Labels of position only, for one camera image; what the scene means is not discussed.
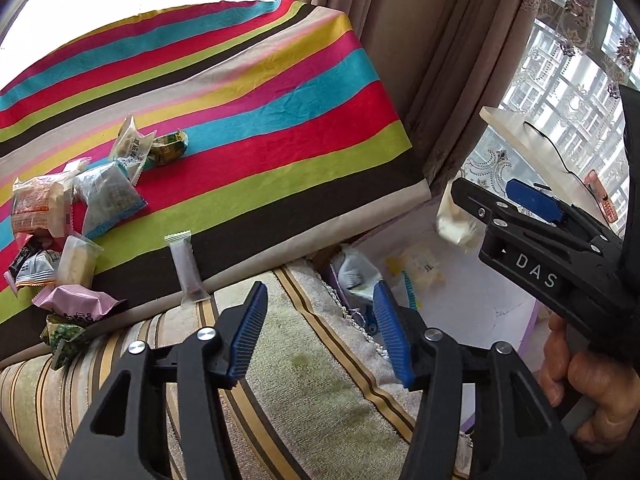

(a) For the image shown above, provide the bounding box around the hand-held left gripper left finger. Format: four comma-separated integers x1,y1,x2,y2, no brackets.
59,281,269,480

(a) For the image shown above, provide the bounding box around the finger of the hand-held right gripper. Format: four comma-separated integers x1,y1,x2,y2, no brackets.
450,177,623,281
505,179,618,237

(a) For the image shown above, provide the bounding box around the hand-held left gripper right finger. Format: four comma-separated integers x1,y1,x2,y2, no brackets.
372,280,586,480

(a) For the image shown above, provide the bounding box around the white cube cake packet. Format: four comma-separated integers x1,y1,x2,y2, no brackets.
435,192,486,254

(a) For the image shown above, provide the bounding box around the pink snack packet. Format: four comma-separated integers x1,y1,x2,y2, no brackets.
32,284,129,322

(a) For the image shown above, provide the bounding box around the clear round cake packet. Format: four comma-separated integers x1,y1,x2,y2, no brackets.
56,234,104,288

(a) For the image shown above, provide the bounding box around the green pea snack packet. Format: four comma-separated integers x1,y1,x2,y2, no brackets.
40,312,92,372

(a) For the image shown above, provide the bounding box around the green yellow snack packet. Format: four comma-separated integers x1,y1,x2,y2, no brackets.
149,130,190,166

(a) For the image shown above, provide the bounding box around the black white snack packet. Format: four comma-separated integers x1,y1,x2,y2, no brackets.
4,235,59,291

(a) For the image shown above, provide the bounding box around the person's right hand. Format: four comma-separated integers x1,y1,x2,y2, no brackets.
537,314,640,445

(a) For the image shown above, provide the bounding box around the teal comb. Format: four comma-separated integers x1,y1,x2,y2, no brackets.
401,270,424,312

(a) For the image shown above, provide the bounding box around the white side table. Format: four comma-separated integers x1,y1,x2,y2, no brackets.
479,105,626,236

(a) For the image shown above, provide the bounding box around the yellow clear packet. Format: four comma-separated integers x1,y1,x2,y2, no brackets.
385,252,446,292

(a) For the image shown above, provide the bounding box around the white plastic bag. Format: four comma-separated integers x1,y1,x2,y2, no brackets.
330,245,384,307

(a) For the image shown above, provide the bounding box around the striped beige sofa cover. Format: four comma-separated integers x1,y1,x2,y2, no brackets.
0,265,476,480

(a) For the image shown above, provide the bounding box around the clear long bar packet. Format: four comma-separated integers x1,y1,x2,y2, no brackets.
165,230,211,307

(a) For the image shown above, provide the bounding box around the floral lace sheer curtain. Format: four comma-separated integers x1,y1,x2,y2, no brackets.
465,0,640,233

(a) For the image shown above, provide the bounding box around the beige curtain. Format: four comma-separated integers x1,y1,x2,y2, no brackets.
275,0,551,188

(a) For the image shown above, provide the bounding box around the clear blue-edged snack packet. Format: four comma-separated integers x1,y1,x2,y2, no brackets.
75,160,149,239

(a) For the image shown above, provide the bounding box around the rainbow striped tablecloth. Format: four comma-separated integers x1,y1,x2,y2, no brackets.
0,0,431,361

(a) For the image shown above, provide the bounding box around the cream printed snack packet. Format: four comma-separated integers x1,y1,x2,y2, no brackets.
109,116,157,181

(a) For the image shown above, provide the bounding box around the clear white snack packet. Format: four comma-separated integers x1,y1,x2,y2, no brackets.
50,157,93,186

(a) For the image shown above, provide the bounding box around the orange snack packet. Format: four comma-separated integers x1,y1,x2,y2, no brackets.
11,175,76,239

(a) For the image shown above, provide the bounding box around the black cable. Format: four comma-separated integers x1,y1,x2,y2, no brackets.
522,121,592,182

